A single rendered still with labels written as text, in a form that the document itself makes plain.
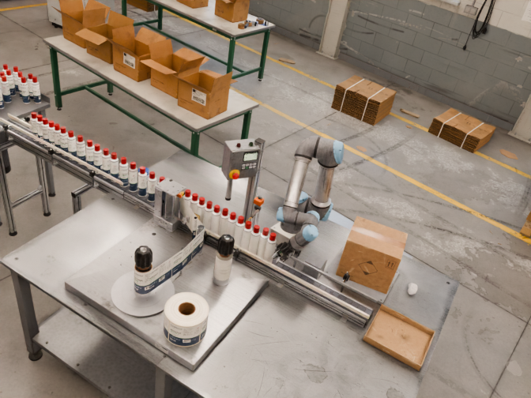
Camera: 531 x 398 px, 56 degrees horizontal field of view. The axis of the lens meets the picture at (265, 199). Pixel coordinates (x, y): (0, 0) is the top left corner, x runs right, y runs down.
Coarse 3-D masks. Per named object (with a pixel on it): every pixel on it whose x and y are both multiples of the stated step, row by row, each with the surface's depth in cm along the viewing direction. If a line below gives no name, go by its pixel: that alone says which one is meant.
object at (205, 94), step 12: (204, 72) 438; (180, 84) 422; (192, 84) 412; (204, 84) 442; (216, 84) 406; (228, 84) 425; (180, 96) 428; (192, 96) 420; (204, 96) 412; (216, 96) 417; (192, 108) 426; (204, 108) 418; (216, 108) 425
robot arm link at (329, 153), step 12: (324, 144) 260; (336, 144) 260; (324, 156) 262; (336, 156) 259; (324, 168) 268; (324, 180) 273; (324, 192) 278; (312, 204) 286; (324, 204) 284; (324, 216) 287
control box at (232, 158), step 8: (224, 144) 263; (232, 144) 262; (248, 144) 264; (224, 152) 265; (232, 152) 257; (240, 152) 259; (224, 160) 267; (232, 160) 260; (240, 160) 262; (256, 160) 267; (224, 168) 268; (232, 168) 263; (240, 168) 266; (256, 168) 270; (240, 176) 269; (248, 176) 271
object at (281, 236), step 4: (276, 224) 304; (280, 224) 304; (272, 228) 300; (276, 228) 300; (280, 228) 301; (276, 232) 299; (280, 232) 297; (284, 232) 298; (276, 236) 300; (280, 236) 298; (284, 236) 295; (288, 236) 295; (280, 240) 300; (284, 240) 297; (288, 240) 295
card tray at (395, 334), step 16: (384, 320) 266; (400, 320) 268; (368, 336) 255; (384, 336) 257; (400, 336) 258; (416, 336) 260; (432, 336) 257; (400, 352) 250; (416, 352) 252; (416, 368) 243
